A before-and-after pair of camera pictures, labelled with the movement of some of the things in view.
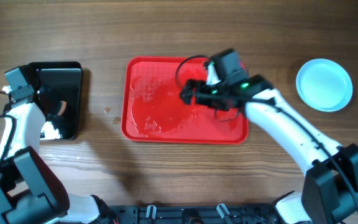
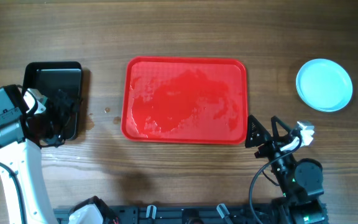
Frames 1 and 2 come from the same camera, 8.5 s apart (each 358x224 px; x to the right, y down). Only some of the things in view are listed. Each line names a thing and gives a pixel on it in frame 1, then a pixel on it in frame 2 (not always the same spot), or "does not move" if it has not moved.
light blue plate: x=324 y=85 does not move
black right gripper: x=196 y=93 -> x=268 y=146
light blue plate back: x=325 y=95 does not move
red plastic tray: x=153 y=112 does not move
